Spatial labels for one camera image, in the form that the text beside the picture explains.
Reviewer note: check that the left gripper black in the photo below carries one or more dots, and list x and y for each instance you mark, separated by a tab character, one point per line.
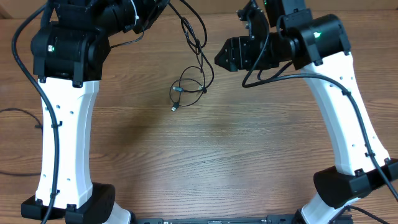
153	9

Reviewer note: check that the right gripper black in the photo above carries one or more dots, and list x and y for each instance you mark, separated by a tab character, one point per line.
237	53

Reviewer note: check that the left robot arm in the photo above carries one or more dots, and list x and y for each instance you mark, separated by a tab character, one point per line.
69	51

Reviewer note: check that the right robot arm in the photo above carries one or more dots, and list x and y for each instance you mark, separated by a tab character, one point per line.
283	34

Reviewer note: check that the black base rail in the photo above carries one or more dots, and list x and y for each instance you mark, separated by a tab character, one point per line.
214	220

